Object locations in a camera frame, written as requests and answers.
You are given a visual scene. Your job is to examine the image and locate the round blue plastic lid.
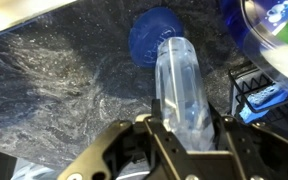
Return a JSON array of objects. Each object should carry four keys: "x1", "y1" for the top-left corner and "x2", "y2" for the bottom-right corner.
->
[{"x1": 128, "y1": 7, "x2": 185, "y2": 69}]

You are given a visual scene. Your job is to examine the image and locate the blue sponge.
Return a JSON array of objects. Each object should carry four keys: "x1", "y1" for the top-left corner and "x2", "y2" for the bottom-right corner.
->
[{"x1": 238, "y1": 83, "x2": 288, "y2": 124}]

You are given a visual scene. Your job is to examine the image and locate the large blue dish soap bottle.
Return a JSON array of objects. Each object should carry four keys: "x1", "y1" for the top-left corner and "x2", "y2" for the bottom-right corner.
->
[{"x1": 220, "y1": 0, "x2": 288, "y2": 101}]

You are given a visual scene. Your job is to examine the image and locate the clear pump soap bottle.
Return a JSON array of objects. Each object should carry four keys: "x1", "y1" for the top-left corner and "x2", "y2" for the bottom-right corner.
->
[{"x1": 154, "y1": 36, "x2": 217, "y2": 153}]

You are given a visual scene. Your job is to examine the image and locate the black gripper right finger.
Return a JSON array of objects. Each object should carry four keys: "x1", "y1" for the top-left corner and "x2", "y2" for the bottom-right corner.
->
[{"x1": 206, "y1": 102, "x2": 288, "y2": 180}]

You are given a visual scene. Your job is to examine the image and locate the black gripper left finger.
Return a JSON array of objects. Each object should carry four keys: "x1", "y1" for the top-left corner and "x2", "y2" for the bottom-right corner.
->
[{"x1": 57, "y1": 98, "x2": 190, "y2": 180}]

